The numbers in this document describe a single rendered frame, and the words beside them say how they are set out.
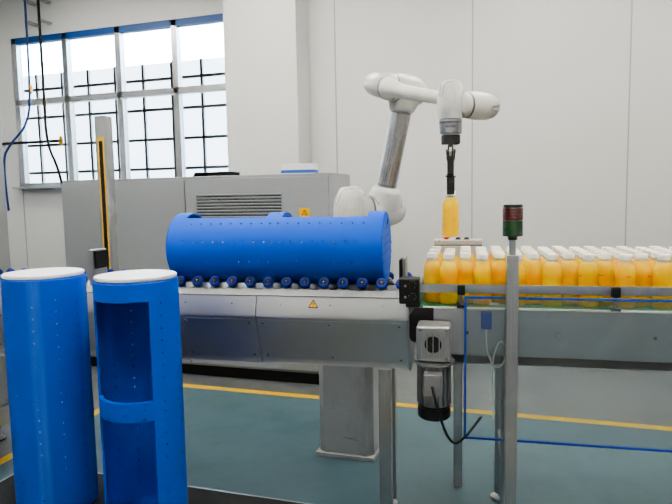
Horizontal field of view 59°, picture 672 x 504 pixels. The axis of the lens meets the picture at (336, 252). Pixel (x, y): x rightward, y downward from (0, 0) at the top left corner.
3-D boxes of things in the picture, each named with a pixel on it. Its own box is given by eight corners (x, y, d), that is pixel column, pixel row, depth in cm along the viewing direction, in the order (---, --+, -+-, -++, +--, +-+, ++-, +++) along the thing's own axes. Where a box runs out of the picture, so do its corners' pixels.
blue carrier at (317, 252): (197, 274, 268) (194, 211, 265) (391, 277, 250) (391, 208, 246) (166, 286, 241) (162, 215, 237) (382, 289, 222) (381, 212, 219)
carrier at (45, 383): (112, 498, 230) (77, 476, 249) (99, 273, 222) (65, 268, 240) (35, 530, 209) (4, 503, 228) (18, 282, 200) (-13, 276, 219)
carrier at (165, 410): (117, 499, 229) (96, 542, 201) (105, 273, 221) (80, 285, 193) (193, 494, 232) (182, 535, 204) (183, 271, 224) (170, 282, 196)
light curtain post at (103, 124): (119, 449, 311) (101, 117, 294) (129, 450, 309) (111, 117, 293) (112, 454, 305) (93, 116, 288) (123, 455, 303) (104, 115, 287)
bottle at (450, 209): (460, 235, 243) (460, 194, 241) (457, 236, 237) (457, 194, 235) (444, 235, 246) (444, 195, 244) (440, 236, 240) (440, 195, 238)
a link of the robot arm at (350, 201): (327, 230, 302) (327, 186, 302) (358, 230, 311) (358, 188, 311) (343, 229, 288) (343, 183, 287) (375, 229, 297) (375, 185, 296)
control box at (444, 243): (435, 261, 264) (435, 237, 263) (481, 261, 260) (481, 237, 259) (434, 263, 255) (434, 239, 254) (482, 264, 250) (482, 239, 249)
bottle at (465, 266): (478, 302, 218) (478, 257, 216) (463, 304, 215) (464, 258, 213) (466, 299, 223) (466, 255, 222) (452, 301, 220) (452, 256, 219)
